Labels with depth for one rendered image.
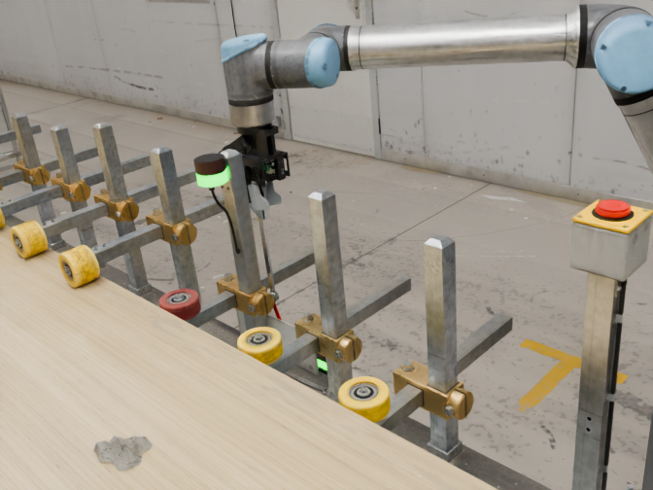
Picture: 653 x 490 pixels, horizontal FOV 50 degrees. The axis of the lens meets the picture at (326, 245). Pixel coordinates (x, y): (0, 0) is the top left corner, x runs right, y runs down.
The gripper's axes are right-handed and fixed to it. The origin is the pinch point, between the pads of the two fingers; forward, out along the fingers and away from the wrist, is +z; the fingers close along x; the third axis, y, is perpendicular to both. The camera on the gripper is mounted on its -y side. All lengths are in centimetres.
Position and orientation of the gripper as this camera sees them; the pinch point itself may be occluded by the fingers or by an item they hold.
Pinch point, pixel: (260, 213)
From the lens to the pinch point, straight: 151.5
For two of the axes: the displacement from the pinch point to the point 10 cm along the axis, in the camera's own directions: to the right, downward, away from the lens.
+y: 7.1, 2.4, -6.6
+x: 6.9, -3.7, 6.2
